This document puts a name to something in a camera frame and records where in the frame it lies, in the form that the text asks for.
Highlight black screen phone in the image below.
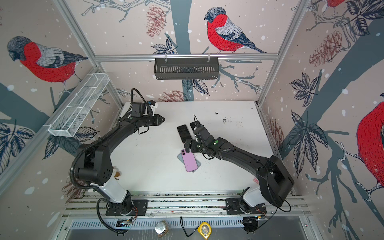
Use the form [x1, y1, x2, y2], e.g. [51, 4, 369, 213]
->
[177, 125, 192, 144]

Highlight yellow tape measure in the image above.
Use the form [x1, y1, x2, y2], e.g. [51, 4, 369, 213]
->
[198, 222, 212, 240]

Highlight grey blue phone case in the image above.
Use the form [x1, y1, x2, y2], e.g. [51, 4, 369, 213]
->
[177, 153, 201, 173]

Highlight silver round object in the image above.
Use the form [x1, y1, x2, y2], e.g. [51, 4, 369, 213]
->
[155, 220, 170, 238]

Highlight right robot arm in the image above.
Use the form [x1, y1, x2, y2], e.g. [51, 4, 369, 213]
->
[185, 121, 295, 208]

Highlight purple phone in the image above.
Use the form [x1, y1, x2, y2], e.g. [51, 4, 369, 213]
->
[181, 150, 198, 172]

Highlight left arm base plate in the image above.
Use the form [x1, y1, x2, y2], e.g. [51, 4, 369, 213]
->
[106, 200, 149, 217]

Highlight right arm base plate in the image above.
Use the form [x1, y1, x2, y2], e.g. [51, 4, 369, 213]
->
[224, 198, 267, 215]

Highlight black wire basket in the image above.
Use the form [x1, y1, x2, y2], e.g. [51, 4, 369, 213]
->
[154, 58, 220, 80]

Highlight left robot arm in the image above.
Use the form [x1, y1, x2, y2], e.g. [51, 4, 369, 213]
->
[69, 88, 165, 213]

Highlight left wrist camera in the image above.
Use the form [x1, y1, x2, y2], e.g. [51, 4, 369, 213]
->
[148, 100, 158, 115]

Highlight white mesh tray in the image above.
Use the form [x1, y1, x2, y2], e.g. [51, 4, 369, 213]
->
[48, 73, 110, 137]

